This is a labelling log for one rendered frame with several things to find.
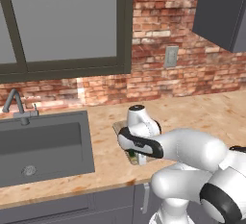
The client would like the grey drawer front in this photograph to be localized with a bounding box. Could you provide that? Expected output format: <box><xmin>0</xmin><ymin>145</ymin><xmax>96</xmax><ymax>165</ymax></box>
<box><xmin>0</xmin><ymin>193</ymin><xmax>92</xmax><ymax>224</ymax></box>

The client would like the silver cupboard handle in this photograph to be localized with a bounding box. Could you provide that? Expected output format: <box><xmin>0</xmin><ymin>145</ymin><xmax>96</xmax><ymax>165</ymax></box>
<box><xmin>140</xmin><ymin>183</ymin><xmax>151</xmax><ymax>215</ymax></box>

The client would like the grey metal tap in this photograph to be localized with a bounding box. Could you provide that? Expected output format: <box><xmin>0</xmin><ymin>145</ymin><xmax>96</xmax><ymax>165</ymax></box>
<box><xmin>2</xmin><ymin>87</ymin><xmax>40</xmax><ymax>127</ymax></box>

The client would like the tan cutting board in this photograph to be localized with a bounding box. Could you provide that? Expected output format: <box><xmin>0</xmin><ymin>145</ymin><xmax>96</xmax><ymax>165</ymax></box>
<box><xmin>111</xmin><ymin>119</ymin><xmax>162</xmax><ymax>166</ymax></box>

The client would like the dark grey wall cupboard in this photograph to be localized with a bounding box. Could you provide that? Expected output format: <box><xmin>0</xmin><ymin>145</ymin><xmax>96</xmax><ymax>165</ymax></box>
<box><xmin>191</xmin><ymin>0</ymin><xmax>246</xmax><ymax>54</ymax></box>

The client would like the dark grey sink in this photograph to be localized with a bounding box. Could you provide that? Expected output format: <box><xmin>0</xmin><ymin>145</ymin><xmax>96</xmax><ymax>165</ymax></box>
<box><xmin>0</xmin><ymin>110</ymin><xmax>96</xmax><ymax>189</ymax></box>

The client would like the grey wall outlet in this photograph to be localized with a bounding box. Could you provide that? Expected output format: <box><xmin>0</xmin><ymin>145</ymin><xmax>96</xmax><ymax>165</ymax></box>
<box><xmin>163</xmin><ymin>45</ymin><xmax>180</xmax><ymax>69</ymax></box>

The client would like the dark framed window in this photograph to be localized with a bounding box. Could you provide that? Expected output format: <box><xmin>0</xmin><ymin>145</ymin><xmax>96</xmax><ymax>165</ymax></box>
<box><xmin>0</xmin><ymin>0</ymin><xmax>135</xmax><ymax>84</ymax></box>

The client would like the grey cupboard door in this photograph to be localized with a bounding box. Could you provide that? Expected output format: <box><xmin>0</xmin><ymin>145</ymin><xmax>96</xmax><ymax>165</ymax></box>
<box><xmin>91</xmin><ymin>186</ymin><xmax>135</xmax><ymax>224</ymax></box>
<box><xmin>133</xmin><ymin>182</ymin><xmax>164</xmax><ymax>224</ymax></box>

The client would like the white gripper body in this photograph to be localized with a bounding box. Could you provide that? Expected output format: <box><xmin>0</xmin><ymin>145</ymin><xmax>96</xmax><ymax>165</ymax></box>
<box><xmin>137</xmin><ymin>152</ymin><xmax>149</xmax><ymax>167</ymax></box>

